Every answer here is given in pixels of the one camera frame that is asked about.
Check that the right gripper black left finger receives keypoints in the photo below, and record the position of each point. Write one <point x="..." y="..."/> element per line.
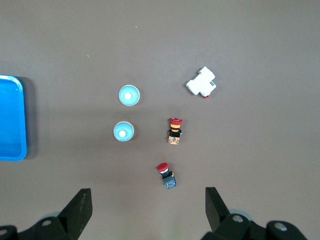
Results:
<point x="62" y="227"/>

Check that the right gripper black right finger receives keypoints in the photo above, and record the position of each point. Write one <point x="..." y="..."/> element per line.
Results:
<point x="237" y="228"/>

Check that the white circuit breaker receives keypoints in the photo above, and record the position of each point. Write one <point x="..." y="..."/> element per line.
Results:
<point x="201" y="82"/>

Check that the red push button grey base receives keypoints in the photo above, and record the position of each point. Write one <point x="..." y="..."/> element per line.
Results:
<point x="167" y="176"/>

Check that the light blue call bell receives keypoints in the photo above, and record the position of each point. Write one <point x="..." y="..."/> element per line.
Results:
<point x="123" y="131"/>
<point x="128" y="95"/>

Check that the blue plastic tray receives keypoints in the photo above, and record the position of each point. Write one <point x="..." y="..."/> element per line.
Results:
<point x="11" y="120"/>

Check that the red emergency button orange base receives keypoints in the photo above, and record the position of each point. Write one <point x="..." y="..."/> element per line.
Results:
<point x="174" y="132"/>

